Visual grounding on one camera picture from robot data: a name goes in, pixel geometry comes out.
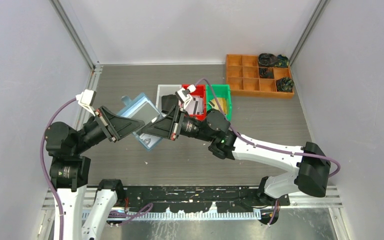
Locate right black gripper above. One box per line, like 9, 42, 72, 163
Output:
142, 104, 215, 142

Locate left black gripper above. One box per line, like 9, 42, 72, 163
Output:
73, 104, 145, 153

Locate blue card holder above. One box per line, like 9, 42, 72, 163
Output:
117, 92, 163, 151

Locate white card with logo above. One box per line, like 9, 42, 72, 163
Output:
139, 133, 162, 149

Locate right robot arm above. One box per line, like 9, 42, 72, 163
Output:
142, 105, 331, 206

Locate white credit cards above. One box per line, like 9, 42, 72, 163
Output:
185, 96, 204, 115

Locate gold credit cards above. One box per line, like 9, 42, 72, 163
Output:
208, 97, 229, 115

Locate white plastic bin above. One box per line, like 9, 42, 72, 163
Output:
155, 84, 182, 110

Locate red plastic bin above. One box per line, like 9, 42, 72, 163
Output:
184, 85, 207, 121

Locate green plastic bin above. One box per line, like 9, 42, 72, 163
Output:
205, 84, 232, 121

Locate orange wooden compartment tray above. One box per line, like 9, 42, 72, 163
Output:
225, 54, 295, 99

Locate dark rolled sock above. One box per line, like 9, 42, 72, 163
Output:
275, 77, 295, 93
258, 67, 274, 79
275, 54, 290, 68
257, 53, 279, 67

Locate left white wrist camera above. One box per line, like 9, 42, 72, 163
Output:
75, 89, 96, 116

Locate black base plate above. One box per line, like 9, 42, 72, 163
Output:
115, 185, 275, 214

